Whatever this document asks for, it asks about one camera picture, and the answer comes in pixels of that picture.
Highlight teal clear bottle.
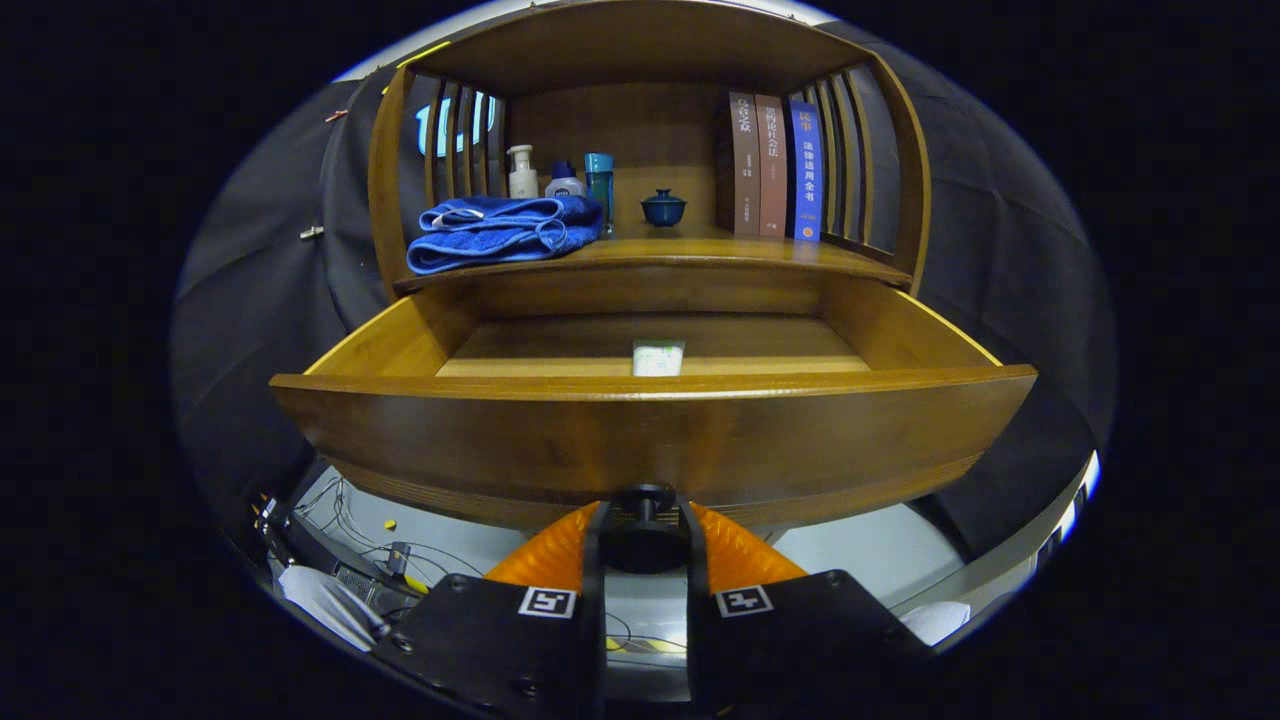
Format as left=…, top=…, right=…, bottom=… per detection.
left=585, top=153, right=616, bottom=238

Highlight dark blue lidded teacup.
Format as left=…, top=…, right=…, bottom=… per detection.
left=641, top=188, right=688, bottom=228

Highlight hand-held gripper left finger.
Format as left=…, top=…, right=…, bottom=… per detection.
left=372, top=500, right=611, bottom=719

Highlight wooden drawer with black knob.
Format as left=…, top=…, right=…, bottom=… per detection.
left=268, top=272, right=1039, bottom=576

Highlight folded blue towel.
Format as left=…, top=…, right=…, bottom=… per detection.
left=406, top=195, right=606, bottom=276

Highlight tangled thin cables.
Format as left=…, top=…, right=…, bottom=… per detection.
left=295, top=478, right=491, bottom=591

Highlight blue book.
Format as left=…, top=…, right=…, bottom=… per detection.
left=786, top=98, right=823, bottom=242

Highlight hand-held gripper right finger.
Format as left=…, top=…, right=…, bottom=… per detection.
left=680, top=500, right=931, bottom=717

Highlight white paper sheet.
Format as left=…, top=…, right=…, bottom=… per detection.
left=900, top=600, right=971, bottom=646
left=278, top=565, right=379, bottom=651

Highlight reddish brown book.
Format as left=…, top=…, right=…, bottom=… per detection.
left=755, top=94, right=789, bottom=239

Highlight wooden countertop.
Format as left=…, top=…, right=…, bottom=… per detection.
left=395, top=222, right=913, bottom=296

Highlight white and green tube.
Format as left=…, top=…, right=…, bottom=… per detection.
left=632, top=339, right=687, bottom=378

